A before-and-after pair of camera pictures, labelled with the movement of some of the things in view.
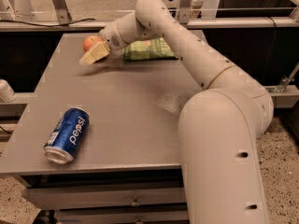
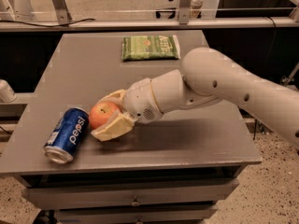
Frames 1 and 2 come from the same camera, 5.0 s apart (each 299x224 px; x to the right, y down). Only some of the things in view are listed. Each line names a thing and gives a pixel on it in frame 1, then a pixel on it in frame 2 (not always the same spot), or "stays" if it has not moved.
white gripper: x=110 y=37 → x=139 y=99
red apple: x=91 y=40 → x=102 y=112
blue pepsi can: x=66 y=135 stays
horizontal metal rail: x=192 y=23 stays
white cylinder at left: x=7 y=92 stays
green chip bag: x=148 y=49 stays
